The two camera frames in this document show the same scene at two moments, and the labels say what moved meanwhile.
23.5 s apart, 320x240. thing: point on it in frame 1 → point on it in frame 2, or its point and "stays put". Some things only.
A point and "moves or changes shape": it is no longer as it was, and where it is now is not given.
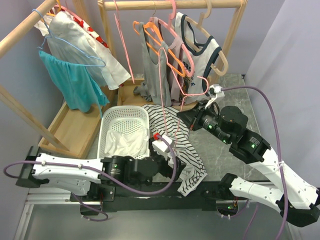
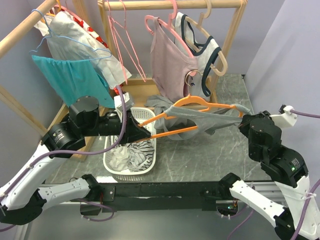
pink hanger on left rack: [69, 11] stays put
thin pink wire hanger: [117, 20] moves or changes shape
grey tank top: [156, 86] → [173, 119]
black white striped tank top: [164, 121] → [140, 155]
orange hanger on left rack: [51, 14] stays put
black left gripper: [167, 169] → [133, 132]
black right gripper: [190, 117] → [242, 127]
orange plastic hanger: [156, 49] → [207, 105]
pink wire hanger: [160, 48] → [113, 25]
